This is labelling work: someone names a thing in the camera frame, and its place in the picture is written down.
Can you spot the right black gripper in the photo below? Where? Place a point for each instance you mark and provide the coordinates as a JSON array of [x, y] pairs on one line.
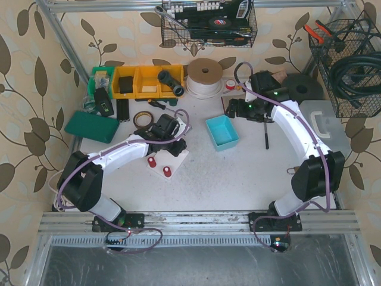
[[236, 108]]

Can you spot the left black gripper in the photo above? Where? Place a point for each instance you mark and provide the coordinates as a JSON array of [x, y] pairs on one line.
[[175, 146]]

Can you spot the large red spring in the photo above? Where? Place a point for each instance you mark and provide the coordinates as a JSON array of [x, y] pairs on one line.
[[167, 172], [151, 161]]

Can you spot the brown tape roll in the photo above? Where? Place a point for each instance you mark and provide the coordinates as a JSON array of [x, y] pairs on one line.
[[143, 120]]

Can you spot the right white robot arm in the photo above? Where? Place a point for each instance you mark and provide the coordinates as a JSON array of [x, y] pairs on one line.
[[320, 168]]

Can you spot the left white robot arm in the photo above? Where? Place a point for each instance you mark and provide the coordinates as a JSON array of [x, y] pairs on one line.
[[80, 184]]

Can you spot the beige work glove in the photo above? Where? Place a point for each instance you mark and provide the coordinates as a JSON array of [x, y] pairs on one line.
[[225, 103]]

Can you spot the red white tape roll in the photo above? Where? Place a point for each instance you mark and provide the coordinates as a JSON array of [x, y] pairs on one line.
[[230, 84]]

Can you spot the blue plastic tray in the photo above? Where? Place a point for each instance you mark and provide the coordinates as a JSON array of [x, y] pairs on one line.
[[222, 132]]

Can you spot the small claw hammer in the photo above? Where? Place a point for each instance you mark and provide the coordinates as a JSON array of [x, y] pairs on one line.
[[266, 136]]

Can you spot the black sanding block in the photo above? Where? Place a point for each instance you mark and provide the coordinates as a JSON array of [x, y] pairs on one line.
[[280, 76]]

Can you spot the black rubber disc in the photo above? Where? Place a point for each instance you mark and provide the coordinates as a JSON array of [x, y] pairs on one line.
[[302, 87]]

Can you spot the black ribbed bar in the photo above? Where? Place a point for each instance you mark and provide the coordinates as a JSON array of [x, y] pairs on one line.
[[123, 114]]

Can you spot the yellow parts bin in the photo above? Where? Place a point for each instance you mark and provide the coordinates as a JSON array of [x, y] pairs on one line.
[[145, 82]]

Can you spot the black pipe fitting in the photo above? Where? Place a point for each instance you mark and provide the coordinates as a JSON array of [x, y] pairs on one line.
[[165, 78]]

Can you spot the brass padlock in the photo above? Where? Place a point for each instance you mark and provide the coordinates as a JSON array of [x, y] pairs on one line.
[[292, 170]]

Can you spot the green plastic case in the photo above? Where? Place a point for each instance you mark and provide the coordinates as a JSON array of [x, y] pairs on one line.
[[92, 126]]

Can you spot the translucent teal storage box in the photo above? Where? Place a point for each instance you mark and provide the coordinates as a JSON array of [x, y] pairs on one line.
[[321, 117]]

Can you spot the black block in bin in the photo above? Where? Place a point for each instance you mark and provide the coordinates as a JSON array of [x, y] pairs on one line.
[[126, 84]]

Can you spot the black battery charger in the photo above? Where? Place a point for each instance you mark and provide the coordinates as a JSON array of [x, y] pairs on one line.
[[103, 102]]

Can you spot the green parts bin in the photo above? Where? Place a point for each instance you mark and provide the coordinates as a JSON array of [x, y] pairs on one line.
[[101, 77]]

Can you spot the white peg base plate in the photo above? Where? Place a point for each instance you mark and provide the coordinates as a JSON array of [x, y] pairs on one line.
[[164, 158]]

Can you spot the white cable spool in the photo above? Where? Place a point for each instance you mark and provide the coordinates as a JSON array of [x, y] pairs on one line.
[[205, 79]]

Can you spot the top wire basket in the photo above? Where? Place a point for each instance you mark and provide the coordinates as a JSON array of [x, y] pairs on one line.
[[199, 24]]

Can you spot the wire basket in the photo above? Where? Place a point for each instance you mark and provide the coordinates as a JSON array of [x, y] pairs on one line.
[[199, 24], [349, 65]]

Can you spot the orange handled pliers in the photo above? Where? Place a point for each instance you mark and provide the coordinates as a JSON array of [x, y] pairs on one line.
[[319, 33]]

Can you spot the right wire basket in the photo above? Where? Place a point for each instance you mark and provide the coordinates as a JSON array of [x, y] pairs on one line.
[[349, 65]]

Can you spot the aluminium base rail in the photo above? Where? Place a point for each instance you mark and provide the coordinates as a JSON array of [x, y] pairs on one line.
[[171, 229]]

